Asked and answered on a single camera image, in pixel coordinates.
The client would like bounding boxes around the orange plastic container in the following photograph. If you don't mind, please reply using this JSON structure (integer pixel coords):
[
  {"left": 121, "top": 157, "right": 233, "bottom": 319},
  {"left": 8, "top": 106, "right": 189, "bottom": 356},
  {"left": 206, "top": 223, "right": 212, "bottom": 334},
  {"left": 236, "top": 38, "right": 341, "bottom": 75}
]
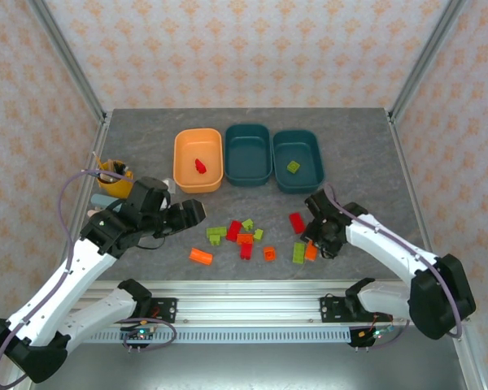
[{"left": 172, "top": 128, "right": 224, "bottom": 194}]

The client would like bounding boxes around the aluminium table side rail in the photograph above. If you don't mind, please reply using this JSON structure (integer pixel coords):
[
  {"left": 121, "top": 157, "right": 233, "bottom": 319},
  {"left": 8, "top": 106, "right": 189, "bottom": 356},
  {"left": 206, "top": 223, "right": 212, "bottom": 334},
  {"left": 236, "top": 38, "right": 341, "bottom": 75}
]
[
  {"left": 75, "top": 111, "right": 114, "bottom": 228},
  {"left": 386, "top": 109, "right": 437, "bottom": 261}
]

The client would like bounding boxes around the aluminium mounting beam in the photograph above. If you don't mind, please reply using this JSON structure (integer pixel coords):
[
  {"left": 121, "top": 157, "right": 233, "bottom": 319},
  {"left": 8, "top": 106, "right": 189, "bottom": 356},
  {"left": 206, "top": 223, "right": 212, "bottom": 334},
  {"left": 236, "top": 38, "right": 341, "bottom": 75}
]
[{"left": 81, "top": 279, "right": 412, "bottom": 327}]

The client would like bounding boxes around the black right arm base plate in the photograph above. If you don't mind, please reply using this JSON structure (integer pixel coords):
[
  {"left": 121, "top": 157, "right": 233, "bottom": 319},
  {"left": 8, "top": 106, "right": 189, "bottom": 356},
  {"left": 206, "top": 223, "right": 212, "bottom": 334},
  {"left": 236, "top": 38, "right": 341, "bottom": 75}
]
[{"left": 319, "top": 296, "right": 391, "bottom": 324}]

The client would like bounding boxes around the red two-by-four lego brick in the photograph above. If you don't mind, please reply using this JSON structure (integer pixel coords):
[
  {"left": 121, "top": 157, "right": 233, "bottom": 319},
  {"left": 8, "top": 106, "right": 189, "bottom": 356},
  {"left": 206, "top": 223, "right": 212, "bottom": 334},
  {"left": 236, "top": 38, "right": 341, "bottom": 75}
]
[
  {"left": 225, "top": 219, "right": 243, "bottom": 242},
  {"left": 288, "top": 211, "right": 307, "bottom": 235}
]

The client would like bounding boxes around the brushed metal sheet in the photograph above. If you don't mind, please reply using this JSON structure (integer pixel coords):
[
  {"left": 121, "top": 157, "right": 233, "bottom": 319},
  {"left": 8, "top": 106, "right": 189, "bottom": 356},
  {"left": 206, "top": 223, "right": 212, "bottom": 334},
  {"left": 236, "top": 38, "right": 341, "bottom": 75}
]
[{"left": 32, "top": 343, "right": 468, "bottom": 390}]

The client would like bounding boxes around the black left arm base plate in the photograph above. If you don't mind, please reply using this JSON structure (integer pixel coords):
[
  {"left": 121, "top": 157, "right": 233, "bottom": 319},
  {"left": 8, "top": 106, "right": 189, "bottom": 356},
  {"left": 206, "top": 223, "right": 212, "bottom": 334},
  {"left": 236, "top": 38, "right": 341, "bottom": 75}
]
[{"left": 133, "top": 297, "right": 178, "bottom": 324}]

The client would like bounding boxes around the light blue cylinder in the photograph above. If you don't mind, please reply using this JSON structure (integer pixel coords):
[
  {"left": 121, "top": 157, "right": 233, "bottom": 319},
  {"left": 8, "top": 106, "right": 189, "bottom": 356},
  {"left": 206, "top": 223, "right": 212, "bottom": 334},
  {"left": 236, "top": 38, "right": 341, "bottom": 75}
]
[{"left": 90, "top": 193, "right": 120, "bottom": 209}]

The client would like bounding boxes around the yellow pen cup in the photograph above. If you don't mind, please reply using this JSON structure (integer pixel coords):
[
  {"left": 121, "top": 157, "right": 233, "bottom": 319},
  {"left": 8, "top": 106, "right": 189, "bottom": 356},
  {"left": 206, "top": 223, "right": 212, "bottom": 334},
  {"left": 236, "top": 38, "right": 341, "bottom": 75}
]
[{"left": 96, "top": 160, "right": 134, "bottom": 199}]

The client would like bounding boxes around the aluminium frame post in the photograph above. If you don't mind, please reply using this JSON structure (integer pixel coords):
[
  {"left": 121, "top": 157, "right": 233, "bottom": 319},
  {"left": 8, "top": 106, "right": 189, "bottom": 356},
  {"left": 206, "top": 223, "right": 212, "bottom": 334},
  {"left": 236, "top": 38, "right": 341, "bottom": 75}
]
[
  {"left": 388, "top": 0, "right": 463, "bottom": 123},
  {"left": 26, "top": 0, "right": 109, "bottom": 125}
]

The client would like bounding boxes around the slotted grey cable duct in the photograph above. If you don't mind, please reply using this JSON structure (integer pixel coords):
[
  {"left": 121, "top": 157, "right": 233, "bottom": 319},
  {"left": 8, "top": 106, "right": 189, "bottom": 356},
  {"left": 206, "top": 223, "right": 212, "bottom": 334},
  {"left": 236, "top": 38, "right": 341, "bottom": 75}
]
[{"left": 83, "top": 327, "right": 353, "bottom": 345}]

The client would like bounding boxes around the teal plastic container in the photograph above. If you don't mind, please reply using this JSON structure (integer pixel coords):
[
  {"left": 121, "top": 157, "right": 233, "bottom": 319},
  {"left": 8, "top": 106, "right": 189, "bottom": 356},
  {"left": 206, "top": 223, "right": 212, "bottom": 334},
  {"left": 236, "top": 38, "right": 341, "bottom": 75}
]
[
  {"left": 272, "top": 128, "right": 326, "bottom": 195},
  {"left": 224, "top": 123, "right": 273, "bottom": 188}
]

